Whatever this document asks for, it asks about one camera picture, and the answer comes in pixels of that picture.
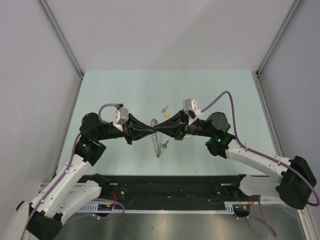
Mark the right aluminium frame post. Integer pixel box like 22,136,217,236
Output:
255,0,304,78

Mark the aluminium frame post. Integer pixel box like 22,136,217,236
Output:
255,0,304,78
37,0,84,79

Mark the metal ring key organizer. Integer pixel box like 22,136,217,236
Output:
151,131,163,158

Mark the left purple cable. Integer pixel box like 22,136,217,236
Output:
19,102,125,240

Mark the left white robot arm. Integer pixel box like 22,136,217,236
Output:
24,107,154,240

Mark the green tag key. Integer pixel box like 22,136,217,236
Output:
162,140,169,149

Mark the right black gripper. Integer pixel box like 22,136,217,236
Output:
153,109,215,141

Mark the grey slotted cable duct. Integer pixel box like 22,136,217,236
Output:
76,202,235,215

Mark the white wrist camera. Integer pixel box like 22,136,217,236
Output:
112,106,129,132
182,98,203,126

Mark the left aluminium frame post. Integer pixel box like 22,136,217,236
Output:
37,0,84,79

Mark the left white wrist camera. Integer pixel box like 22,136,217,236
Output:
112,106,129,132

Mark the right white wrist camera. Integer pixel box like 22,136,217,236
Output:
182,98,203,126

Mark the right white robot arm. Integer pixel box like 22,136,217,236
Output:
153,110,317,210

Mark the right aluminium rail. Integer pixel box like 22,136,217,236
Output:
251,71,285,157

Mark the yellow tag key far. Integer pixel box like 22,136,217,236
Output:
161,105,171,118

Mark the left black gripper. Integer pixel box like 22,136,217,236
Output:
96,113,156,145

